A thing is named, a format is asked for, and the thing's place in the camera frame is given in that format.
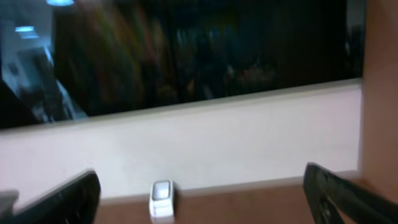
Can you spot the dark glass window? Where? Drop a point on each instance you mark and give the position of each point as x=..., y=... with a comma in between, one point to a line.
x=71, y=59

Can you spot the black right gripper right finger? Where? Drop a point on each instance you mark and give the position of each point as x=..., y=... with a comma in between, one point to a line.
x=327, y=195

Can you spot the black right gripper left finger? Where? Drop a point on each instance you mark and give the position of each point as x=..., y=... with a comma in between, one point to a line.
x=75, y=202

